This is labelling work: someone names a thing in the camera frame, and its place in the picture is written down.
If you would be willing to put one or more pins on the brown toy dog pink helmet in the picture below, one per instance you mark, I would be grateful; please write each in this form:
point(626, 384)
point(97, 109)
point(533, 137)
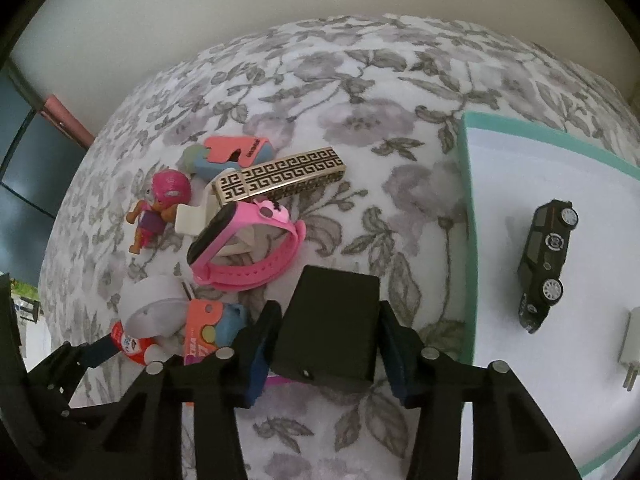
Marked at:
point(170, 187)

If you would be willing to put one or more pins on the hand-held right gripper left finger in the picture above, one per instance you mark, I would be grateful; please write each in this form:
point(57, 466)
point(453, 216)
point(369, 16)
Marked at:
point(257, 360)

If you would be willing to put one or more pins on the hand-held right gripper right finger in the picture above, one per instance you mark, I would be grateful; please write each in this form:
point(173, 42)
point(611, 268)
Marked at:
point(400, 366)

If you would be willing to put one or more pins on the pink chair frame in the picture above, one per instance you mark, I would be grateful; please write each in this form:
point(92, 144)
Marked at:
point(65, 117)

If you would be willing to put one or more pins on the white charger plug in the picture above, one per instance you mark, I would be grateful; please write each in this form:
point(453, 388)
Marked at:
point(631, 335)

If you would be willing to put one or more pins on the black toy car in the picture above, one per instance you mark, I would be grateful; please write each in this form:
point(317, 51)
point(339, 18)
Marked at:
point(545, 250)

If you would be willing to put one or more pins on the small white box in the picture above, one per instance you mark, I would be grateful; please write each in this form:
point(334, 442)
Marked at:
point(192, 217)

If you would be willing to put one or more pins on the orange blue snack packet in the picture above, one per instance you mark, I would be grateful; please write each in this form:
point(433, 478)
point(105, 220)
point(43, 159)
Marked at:
point(210, 325)

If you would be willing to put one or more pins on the grey floral blanket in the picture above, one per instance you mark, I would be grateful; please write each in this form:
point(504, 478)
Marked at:
point(350, 85)

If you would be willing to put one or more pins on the dark cabinet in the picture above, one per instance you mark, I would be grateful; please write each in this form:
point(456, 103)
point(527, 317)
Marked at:
point(25, 160)

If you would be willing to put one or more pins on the small tan packet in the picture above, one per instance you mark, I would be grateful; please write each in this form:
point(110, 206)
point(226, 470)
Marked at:
point(285, 172)

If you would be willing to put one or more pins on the pink blue green toy knife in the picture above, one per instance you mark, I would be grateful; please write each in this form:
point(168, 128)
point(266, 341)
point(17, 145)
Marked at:
point(225, 149)

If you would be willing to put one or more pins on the pink smartwatch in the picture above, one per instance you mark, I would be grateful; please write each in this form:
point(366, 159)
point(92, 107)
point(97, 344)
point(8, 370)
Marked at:
point(235, 276)

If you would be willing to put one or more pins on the white tray teal rim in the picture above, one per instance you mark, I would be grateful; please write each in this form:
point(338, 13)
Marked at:
point(500, 185)

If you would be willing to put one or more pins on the black rectangular box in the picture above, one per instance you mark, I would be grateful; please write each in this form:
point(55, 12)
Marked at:
point(327, 330)

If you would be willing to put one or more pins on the red white toy egg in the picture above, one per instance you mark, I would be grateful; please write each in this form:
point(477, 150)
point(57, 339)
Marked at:
point(150, 310)

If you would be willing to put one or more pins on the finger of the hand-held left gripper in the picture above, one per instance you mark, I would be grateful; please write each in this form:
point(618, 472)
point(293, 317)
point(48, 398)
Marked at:
point(75, 360)

